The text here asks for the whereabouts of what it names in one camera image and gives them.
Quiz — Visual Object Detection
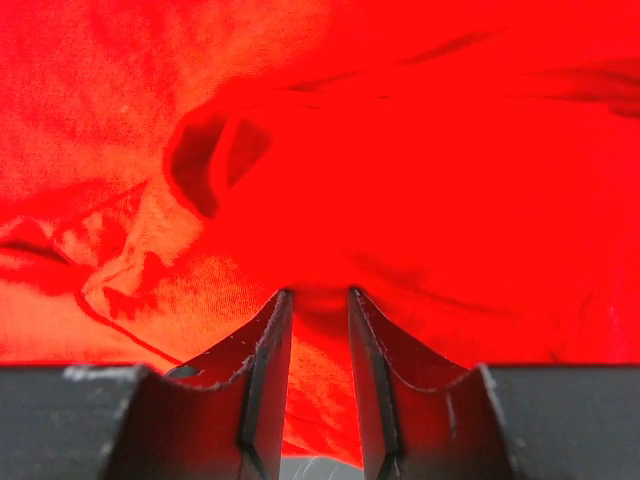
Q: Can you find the red t shirt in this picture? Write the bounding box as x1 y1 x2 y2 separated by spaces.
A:
1 1 639 465

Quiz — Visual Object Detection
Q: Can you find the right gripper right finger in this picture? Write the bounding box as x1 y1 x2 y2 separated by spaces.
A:
348 288 639 479

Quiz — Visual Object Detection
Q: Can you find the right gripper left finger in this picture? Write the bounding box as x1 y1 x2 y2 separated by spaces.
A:
1 291 293 479

